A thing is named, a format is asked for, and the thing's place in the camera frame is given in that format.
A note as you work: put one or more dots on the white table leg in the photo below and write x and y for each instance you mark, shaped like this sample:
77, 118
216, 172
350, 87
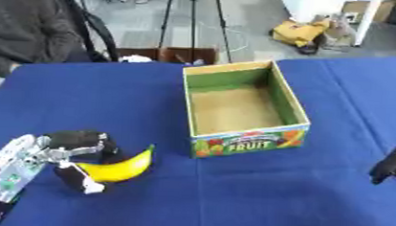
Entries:
367, 21

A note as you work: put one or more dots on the person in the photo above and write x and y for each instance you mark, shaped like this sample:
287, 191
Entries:
26, 24

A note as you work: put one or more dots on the cardboard box with green inside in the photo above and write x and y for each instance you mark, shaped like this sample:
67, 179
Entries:
243, 107

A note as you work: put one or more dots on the black tripod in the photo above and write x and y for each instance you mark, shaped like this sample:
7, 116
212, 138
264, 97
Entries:
194, 22

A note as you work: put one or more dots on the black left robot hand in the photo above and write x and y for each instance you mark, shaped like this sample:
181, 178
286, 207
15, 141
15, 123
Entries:
77, 139

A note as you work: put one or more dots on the yellow toy banana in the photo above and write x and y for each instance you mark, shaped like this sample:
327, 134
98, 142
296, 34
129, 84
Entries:
121, 168

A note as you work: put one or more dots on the brown cardboard box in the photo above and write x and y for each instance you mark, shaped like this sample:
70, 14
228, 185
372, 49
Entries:
170, 54

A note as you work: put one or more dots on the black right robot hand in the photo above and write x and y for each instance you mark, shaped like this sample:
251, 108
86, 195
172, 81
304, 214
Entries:
392, 166

